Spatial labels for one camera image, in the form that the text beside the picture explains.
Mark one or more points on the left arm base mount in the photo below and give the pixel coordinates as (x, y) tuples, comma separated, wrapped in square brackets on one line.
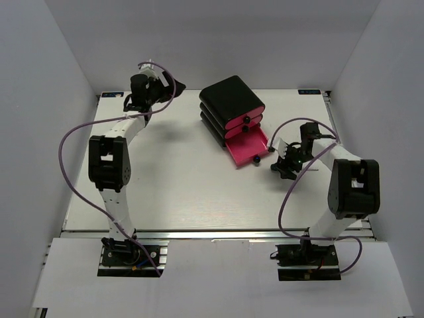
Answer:
[(126, 259)]

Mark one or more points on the blue label sticker right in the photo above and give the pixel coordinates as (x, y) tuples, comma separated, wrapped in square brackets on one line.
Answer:
[(309, 92)]

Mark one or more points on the black drawer cabinet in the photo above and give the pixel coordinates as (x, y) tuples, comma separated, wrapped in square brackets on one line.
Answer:
[(224, 101)]

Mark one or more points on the aluminium right side rail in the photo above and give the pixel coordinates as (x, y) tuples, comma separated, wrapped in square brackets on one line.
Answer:
[(344, 113)]

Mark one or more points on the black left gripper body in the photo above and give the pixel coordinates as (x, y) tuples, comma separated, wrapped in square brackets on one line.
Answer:
[(158, 92)]

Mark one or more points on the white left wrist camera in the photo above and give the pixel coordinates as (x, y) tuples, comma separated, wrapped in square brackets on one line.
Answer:
[(147, 69)]

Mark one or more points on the aluminium rail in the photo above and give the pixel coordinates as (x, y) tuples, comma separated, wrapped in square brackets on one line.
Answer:
[(182, 235), (344, 113)]

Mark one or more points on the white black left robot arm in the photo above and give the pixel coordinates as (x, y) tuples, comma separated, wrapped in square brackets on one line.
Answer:
[(109, 166)]

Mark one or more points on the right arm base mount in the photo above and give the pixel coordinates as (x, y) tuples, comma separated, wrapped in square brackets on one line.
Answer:
[(306, 262)]

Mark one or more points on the blue label sticker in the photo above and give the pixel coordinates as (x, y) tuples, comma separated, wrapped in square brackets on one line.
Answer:
[(309, 92), (112, 94)]

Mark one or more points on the pink bottom drawer black knob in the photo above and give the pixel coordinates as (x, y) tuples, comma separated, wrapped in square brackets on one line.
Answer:
[(248, 147)]

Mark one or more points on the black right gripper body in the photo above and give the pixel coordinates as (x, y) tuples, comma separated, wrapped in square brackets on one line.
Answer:
[(295, 158)]

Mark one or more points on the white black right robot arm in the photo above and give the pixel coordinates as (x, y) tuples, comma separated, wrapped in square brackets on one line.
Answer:
[(354, 187)]

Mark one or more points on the aluminium front rail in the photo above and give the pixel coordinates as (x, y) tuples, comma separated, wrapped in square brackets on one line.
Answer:
[(182, 235)]

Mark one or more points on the blue label sticker left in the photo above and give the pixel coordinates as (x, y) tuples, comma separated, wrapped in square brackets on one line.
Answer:
[(112, 94)]

